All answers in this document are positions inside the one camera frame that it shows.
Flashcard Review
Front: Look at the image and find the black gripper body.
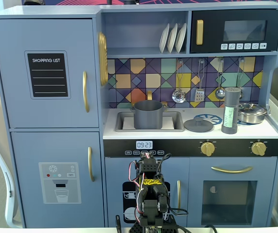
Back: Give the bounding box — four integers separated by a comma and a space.
140, 152, 157, 164

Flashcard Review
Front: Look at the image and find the gray salt shaker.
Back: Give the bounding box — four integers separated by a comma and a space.
221, 86, 242, 134

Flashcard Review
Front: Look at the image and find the blue dishwasher door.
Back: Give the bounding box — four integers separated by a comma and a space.
104, 157, 190, 228

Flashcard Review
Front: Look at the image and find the gray cooking pot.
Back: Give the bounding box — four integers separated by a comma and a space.
130, 100, 166, 129

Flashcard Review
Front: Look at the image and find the gray sink basin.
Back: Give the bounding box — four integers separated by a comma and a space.
115, 111, 185, 133

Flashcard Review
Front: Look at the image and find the blue oven door with window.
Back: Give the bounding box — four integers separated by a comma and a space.
189, 157, 278, 226

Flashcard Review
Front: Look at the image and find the gray pot lid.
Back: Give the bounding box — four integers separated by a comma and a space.
183, 117, 214, 133

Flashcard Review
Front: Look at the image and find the gold stove knob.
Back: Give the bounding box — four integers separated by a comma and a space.
251, 142, 267, 156
200, 141, 216, 157

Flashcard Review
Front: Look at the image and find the metal skimmer spoon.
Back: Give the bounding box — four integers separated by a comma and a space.
172, 59, 187, 104

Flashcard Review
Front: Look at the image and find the metal slotted spatula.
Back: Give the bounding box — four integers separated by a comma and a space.
193, 59, 206, 102

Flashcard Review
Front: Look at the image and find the metal ladle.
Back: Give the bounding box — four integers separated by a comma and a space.
214, 58, 226, 100

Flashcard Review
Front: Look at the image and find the steel pot with lid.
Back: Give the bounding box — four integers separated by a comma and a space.
236, 102, 271, 124

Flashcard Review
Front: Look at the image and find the metal serving spoon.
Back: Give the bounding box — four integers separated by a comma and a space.
235, 57, 244, 99

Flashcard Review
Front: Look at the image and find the blue freezer door ice dispenser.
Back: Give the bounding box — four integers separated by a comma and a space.
10, 132, 105, 228

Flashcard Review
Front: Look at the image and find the white toy plate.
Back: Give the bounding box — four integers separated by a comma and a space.
167, 23, 178, 54
175, 22, 187, 53
159, 23, 170, 54

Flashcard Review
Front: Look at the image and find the blue toy kitchen unit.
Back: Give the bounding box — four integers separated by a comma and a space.
0, 1, 278, 229

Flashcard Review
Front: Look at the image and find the blue fridge door shopping list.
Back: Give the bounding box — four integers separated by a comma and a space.
0, 18, 100, 129

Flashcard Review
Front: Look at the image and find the black toy microwave door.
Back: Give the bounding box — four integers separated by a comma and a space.
190, 9, 278, 53

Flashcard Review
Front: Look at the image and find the black camera cable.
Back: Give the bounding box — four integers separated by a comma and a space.
157, 152, 189, 216

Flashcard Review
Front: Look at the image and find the robot arm base mount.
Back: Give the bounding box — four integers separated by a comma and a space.
129, 217, 178, 233

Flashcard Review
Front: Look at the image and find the black power cable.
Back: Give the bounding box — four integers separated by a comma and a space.
203, 224, 218, 233

